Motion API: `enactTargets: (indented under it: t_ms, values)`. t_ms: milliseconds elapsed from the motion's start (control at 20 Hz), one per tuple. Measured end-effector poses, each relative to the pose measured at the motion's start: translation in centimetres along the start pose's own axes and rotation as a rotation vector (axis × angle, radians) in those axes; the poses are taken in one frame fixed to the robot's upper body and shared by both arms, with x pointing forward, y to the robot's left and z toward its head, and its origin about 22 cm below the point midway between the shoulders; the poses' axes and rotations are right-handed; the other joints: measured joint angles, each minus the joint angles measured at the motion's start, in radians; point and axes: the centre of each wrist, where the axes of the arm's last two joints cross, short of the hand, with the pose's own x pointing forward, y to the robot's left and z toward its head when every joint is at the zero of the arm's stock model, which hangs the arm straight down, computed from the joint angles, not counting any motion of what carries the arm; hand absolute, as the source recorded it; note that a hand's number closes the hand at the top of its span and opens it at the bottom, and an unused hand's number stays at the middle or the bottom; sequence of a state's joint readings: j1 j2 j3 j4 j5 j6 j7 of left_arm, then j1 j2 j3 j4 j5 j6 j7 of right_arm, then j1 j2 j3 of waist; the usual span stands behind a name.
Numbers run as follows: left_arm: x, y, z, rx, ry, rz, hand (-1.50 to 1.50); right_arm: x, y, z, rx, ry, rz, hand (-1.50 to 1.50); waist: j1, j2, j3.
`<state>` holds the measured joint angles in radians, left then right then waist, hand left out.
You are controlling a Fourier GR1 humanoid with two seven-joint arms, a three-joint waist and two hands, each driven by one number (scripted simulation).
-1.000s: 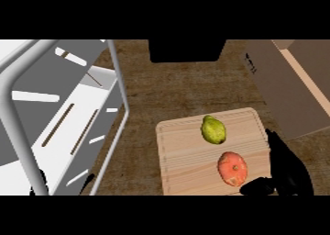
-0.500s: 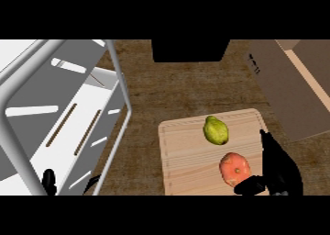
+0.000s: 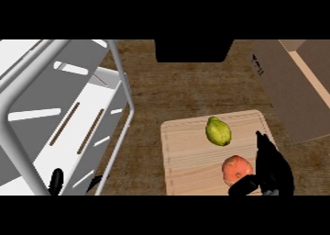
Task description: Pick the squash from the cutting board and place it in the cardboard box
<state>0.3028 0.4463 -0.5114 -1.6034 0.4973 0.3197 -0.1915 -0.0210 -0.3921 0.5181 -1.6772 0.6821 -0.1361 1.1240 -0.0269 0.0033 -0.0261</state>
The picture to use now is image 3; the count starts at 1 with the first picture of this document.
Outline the orange red fruit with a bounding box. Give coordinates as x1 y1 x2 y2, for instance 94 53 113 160
220 154 256 188

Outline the pale wooden cutting board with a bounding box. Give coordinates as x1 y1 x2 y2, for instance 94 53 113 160
159 109 278 196

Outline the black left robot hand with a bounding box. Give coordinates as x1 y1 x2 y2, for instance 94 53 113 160
46 167 108 196

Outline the white metal dish rack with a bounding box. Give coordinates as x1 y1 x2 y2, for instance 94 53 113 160
0 39 136 196

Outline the green squash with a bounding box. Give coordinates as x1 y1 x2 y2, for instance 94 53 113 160
204 116 232 147

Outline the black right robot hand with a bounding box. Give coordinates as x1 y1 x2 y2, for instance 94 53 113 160
226 130 296 196

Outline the brown cardboard box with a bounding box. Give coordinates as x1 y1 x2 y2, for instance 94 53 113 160
248 39 330 146

